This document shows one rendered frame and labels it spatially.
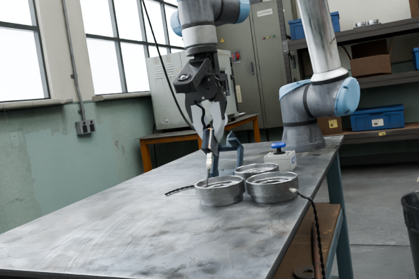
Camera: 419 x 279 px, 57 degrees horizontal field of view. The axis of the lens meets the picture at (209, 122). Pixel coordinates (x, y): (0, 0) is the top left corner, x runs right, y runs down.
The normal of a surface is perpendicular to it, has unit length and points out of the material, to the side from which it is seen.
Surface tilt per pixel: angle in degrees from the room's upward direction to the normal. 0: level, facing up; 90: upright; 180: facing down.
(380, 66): 84
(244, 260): 0
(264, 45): 90
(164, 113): 90
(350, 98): 97
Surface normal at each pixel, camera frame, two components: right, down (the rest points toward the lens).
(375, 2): -0.40, 0.11
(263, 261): -0.14, -0.99
